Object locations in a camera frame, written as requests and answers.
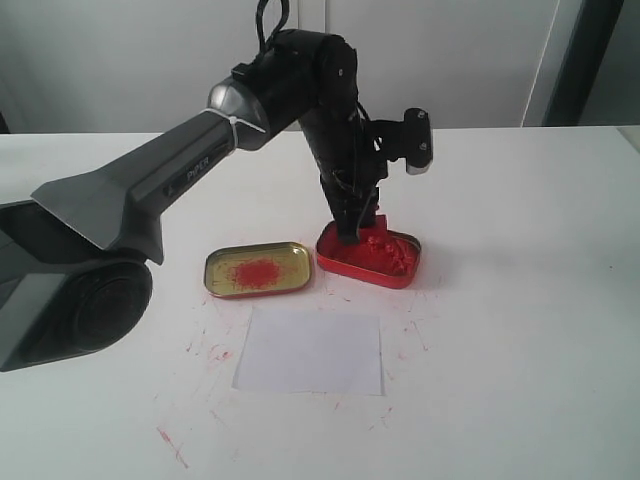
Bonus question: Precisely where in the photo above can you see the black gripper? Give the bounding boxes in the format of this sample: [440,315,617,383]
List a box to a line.
[319,136,388,245]

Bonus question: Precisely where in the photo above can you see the red plastic stamp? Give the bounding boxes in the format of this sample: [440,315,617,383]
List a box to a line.
[360,214,389,248]

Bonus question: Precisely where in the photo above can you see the red ink tin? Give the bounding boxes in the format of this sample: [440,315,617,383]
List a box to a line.
[316,222,422,289]

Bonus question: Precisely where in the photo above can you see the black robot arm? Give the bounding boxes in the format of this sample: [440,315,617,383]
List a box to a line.
[1,29,386,372]

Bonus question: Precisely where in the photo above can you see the gold tin lid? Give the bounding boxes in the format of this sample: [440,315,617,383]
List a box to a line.
[203,241,313,300]

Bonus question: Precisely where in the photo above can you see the white paper sheet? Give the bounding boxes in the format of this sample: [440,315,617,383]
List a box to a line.
[233,309,385,396]

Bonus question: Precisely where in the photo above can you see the white cabinet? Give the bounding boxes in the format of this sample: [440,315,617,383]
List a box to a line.
[1,0,581,133]

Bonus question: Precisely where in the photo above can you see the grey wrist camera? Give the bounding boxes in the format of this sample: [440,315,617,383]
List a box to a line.
[371,108,433,175]

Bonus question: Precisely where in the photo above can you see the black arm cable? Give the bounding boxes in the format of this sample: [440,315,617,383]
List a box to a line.
[255,0,294,56]

